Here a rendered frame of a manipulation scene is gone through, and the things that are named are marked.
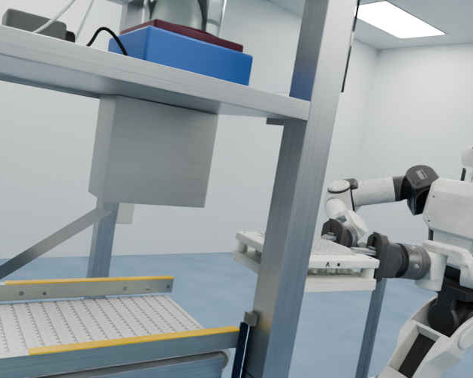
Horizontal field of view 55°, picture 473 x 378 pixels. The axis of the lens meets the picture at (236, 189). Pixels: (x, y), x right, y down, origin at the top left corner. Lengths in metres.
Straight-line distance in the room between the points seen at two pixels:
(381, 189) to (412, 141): 4.71
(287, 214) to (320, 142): 0.13
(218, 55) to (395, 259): 0.67
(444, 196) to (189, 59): 0.99
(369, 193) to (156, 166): 0.94
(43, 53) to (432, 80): 6.01
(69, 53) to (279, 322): 0.52
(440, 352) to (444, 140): 4.80
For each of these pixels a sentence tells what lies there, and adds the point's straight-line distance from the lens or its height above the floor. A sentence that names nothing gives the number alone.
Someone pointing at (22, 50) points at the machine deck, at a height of 1.36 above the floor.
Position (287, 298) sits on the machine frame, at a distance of 0.79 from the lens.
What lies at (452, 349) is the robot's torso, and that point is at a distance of 1.53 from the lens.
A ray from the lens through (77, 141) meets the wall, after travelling 4.35.
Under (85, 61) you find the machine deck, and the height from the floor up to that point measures 1.36.
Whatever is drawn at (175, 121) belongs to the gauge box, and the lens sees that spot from 0.91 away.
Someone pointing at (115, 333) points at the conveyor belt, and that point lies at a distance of 0.85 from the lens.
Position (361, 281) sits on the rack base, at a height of 1.04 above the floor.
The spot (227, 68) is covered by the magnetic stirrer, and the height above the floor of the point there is 1.42.
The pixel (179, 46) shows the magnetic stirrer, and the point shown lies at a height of 1.43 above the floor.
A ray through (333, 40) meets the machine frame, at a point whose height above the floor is 1.48.
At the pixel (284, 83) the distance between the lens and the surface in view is 0.90.
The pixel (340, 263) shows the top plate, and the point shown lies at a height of 1.08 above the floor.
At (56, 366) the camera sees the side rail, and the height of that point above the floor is 0.95.
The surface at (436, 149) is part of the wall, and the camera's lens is 6.17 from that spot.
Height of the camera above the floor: 1.30
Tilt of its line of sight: 6 degrees down
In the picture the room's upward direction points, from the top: 9 degrees clockwise
